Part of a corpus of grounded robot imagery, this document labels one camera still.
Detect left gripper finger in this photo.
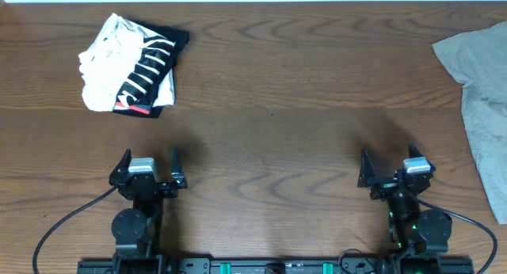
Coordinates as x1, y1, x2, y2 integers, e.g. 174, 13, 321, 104
170, 147, 187, 187
109, 149, 132, 183

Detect khaki green shorts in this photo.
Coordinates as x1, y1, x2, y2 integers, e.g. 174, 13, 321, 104
432, 21, 506, 225

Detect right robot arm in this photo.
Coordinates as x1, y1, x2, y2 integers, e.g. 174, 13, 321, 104
357, 144, 452, 273

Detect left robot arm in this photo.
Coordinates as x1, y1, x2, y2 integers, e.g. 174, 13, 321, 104
108, 148, 188, 274

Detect black white striped garment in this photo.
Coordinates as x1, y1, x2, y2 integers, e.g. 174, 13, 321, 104
112, 21, 190, 118

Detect white folded garment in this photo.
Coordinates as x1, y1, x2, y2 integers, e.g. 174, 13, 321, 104
78, 13, 176, 112

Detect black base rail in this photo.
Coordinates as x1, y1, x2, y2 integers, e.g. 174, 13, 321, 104
77, 256, 474, 274

